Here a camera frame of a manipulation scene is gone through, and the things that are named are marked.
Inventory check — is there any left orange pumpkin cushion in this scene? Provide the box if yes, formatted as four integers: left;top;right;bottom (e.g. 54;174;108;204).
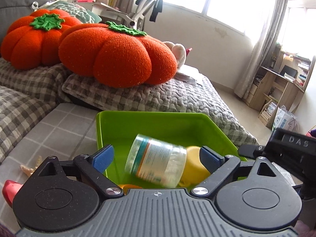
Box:
1;9;81;71

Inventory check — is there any white plush toy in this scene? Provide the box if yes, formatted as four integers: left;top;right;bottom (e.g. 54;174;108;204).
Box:
163;41;192;69

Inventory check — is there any grey quilted pillow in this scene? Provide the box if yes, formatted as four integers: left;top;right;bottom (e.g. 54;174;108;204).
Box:
62;74;258;147

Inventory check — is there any orange toy plate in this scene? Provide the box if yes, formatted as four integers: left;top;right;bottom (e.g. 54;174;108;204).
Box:
118;184;142;195

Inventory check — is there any orange pumpkin cushion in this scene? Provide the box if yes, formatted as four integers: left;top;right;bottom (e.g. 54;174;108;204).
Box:
1;9;81;71
58;22;177;88

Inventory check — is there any white office chair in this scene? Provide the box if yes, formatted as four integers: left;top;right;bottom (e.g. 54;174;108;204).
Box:
106;0;160;31

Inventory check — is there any grey grid bed sheet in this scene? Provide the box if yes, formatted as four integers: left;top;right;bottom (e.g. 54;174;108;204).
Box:
0;102;104;228

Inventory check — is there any right orange pumpkin cushion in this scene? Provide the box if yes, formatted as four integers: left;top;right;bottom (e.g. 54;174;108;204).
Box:
58;22;177;88

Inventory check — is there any purple plush toy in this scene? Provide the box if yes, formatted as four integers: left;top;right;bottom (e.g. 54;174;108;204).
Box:
306;129;316;138

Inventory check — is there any beige window curtain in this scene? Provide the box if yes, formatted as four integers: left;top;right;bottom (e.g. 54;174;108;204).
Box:
234;0;288;99

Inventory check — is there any clear cotton swab jar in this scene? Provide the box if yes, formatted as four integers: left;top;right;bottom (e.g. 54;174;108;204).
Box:
125;134;187;188

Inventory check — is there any yellow toy pot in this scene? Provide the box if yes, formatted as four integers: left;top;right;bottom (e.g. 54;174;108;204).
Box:
178;146;211;187

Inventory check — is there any green leaf pattern pillow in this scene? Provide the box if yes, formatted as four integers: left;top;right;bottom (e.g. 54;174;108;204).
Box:
40;0;102;24

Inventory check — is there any wooden desk shelf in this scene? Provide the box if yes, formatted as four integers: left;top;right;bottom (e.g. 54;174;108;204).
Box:
244;43;315;128

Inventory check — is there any beige starfish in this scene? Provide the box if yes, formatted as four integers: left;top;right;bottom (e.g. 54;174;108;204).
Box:
20;156;43;178

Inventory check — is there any green plastic storage box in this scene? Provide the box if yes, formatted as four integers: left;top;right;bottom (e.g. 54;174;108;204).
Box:
96;111;238;189

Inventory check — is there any grey checkered quilt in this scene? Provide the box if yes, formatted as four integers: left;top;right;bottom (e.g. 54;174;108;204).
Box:
1;58;71;162

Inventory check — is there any white shopping bag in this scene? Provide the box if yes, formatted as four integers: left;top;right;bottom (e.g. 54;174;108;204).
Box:
272;105;298;132

